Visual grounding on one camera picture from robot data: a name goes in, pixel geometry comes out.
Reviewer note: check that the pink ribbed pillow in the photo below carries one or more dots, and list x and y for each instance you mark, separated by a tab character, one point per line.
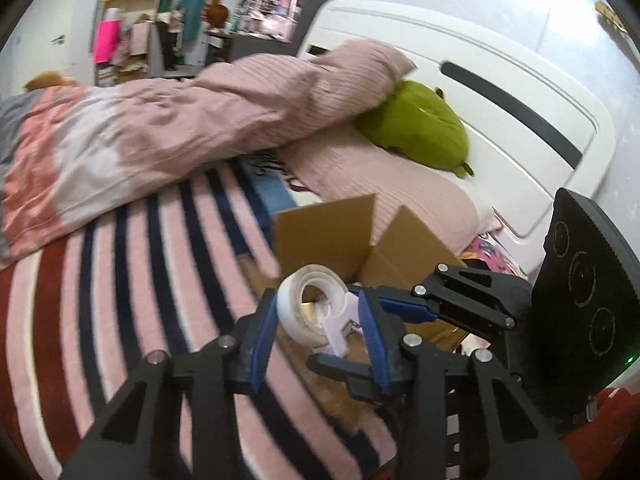
339	162

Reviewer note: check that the white door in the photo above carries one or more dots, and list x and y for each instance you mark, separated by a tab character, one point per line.
38	43

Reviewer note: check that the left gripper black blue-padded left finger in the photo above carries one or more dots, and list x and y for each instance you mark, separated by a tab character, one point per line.
137	435

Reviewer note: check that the striped plush bed blanket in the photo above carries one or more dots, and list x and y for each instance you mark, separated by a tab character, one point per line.
160	273

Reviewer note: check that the magenta gift bag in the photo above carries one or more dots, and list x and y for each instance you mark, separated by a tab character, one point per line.
106	41

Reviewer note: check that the white bed headboard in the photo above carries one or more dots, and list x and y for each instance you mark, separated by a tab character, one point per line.
532	128

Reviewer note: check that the pink grey patchwork duvet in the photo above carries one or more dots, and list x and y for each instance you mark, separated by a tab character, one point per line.
72	153

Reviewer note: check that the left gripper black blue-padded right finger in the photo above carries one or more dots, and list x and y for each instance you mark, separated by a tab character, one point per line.
470	411

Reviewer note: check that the brown cardboard box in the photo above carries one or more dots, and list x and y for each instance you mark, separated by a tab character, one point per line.
341	236

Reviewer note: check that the black desk chair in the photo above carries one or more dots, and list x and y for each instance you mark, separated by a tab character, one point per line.
172	67

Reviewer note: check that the brown plush bear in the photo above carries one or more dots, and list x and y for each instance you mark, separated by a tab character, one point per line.
47	79

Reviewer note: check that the green plush toy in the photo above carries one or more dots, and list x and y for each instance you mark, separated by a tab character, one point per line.
417	123

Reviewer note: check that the dark wall bookshelf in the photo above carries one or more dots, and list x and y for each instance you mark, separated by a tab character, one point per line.
258	26

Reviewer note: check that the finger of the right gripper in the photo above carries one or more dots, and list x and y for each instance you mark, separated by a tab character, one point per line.
490	305
361	380

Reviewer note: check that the yellow white shelf unit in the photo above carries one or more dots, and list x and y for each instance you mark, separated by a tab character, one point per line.
130	60

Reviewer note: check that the white tape dispenser roll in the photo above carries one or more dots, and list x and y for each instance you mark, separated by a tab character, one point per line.
317	310

